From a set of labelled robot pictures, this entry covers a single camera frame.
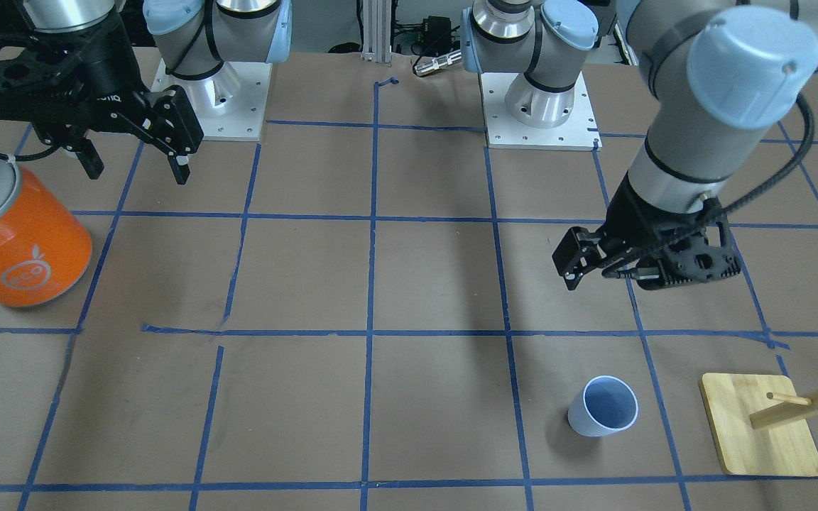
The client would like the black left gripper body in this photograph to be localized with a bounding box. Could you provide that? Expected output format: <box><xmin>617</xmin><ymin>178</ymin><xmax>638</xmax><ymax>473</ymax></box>
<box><xmin>599</xmin><ymin>177</ymin><xmax>741</xmax><ymax>290</ymax></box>

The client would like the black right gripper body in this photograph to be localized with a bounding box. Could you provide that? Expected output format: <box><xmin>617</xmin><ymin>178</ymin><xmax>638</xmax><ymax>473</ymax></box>
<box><xmin>0</xmin><ymin>18</ymin><xmax>155</xmax><ymax>135</ymax></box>

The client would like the light blue cup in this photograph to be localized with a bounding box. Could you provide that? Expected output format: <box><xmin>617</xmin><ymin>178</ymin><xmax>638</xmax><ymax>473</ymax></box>
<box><xmin>567</xmin><ymin>375</ymin><xmax>640</xmax><ymax>439</ymax></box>

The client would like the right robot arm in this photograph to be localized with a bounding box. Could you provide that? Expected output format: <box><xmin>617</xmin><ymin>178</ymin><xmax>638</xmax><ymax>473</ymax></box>
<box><xmin>0</xmin><ymin>1</ymin><xmax>292</xmax><ymax>185</ymax></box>

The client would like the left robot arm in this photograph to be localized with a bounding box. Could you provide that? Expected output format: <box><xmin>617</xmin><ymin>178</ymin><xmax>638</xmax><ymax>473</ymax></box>
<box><xmin>460</xmin><ymin>1</ymin><xmax>818</xmax><ymax>290</ymax></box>

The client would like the orange can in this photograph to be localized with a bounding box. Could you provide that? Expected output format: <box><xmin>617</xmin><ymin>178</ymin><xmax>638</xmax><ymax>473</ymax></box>
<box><xmin>0</xmin><ymin>160</ymin><xmax>93</xmax><ymax>307</ymax></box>

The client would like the wooden mug stand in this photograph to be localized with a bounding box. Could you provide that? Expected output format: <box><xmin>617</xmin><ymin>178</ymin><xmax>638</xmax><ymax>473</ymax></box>
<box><xmin>700</xmin><ymin>373</ymin><xmax>818</xmax><ymax>478</ymax></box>

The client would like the black power adapter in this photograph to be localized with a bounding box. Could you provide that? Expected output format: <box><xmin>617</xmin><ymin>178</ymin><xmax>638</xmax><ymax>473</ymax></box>
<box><xmin>419</xmin><ymin>16</ymin><xmax>452</xmax><ymax>51</ymax></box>

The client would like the braided black cable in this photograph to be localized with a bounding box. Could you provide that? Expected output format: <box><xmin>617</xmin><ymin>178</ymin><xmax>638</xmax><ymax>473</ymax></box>
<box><xmin>601</xmin><ymin>92</ymin><xmax>816</xmax><ymax>279</ymax></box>

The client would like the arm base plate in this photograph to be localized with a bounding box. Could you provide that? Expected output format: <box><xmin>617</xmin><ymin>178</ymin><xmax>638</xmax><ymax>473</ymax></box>
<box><xmin>152</xmin><ymin>61</ymin><xmax>275</xmax><ymax>142</ymax></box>
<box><xmin>479</xmin><ymin>72</ymin><xmax>603</xmax><ymax>151</ymax></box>

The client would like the aluminium frame post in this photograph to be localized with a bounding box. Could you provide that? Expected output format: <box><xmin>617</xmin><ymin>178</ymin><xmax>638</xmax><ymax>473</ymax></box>
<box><xmin>359</xmin><ymin>0</ymin><xmax>395</xmax><ymax>67</ymax></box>

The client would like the silver cable connector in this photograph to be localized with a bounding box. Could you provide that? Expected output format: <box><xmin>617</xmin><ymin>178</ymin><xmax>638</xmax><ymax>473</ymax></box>
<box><xmin>412</xmin><ymin>50</ymin><xmax>463</xmax><ymax>77</ymax></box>

